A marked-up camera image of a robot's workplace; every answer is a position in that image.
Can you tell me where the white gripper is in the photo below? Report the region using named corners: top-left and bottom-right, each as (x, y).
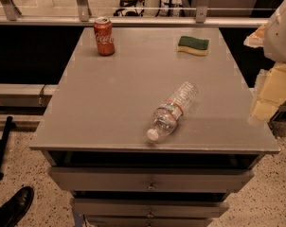
top-left (243, 0), bottom-right (286, 121)

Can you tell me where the clear plastic water bottle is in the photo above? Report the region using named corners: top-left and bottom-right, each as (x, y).
top-left (147, 81), bottom-right (199, 141)

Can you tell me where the red coke can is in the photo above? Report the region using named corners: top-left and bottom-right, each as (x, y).
top-left (94, 17), bottom-right (116, 56)

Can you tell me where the green yellow sponge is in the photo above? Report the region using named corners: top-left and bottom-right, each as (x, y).
top-left (177, 36), bottom-right (209, 56)

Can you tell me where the black office chair base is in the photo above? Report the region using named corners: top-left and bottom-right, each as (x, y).
top-left (114, 0), bottom-right (144, 17)

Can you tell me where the grey drawer cabinet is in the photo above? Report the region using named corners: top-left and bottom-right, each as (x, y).
top-left (31, 28), bottom-right (278, 227)

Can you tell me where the black metal stand leg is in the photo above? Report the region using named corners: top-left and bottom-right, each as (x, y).
top-left (0, 116), bottom-right (15, 181)

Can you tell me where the black leather shoe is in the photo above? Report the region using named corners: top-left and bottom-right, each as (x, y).
top-left (0, 186), bottom-right (34, 227)

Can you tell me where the metal railing post right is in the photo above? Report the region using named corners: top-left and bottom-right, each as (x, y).
top-left (195, 0), bottom-right (209, 23)

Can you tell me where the metal railing post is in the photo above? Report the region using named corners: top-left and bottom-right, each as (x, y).
top-left (76, 0), bottom-right (92, 22)
top-left (195, 0), bottom-right (209, 23)
top-left (0, 0), bottom-right (22, 21)

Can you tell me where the metal railing post middle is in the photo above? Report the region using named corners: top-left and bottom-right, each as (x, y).
top-left (76, 0), bottom-right (92, 22)

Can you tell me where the metal railing post left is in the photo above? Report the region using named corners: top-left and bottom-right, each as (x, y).
top-left (0, 0), bottom-right (22, 21)

